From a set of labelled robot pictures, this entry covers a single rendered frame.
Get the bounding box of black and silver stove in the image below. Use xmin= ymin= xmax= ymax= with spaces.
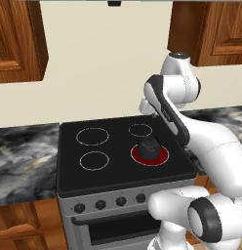
xmin=56 ymin=113 xmax=199 ymax=250

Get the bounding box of wooden cupboard handle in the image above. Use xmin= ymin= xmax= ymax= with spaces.
xmin=0 ymin=224 xmax=40 ymax=242

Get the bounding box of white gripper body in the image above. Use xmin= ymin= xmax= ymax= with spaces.
xmin=139 ymin=98 xmax=159 ymax=117

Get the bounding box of wooden wall cupboard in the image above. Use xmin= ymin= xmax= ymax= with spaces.
xmin=167 ymin=0 xmax=242 ymax=68
xmin=0 ymin=0 xmax=50 ymax=84

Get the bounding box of grey range hood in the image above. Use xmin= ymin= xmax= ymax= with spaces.
xmin=38 ymin=0 xmax=174 ymax=8

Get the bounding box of silver oven door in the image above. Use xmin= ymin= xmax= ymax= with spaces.
xmin=71 ymin=210 xmax=164 ymax=250

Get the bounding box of wooden base cupboard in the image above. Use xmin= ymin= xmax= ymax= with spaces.
xmin=0 ymin=196 xmax=69 ymax=250
xmin=190 ymin=173 xmax=219 ymax=197

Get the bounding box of dark oven door handle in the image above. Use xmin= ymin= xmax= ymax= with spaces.
xmin=70 ymin=209 xmax=154 ymax=227

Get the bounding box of black stove knob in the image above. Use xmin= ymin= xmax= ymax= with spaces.
xmin=95 ymin=199 xmax=107 ymax=211
xmin=73 ymin=202 xmax=87 ymax=215
xmin=135 ymin=192 xmax=147 ymax=204
xmin=115 ymin=195 xmax=128 ymax=208

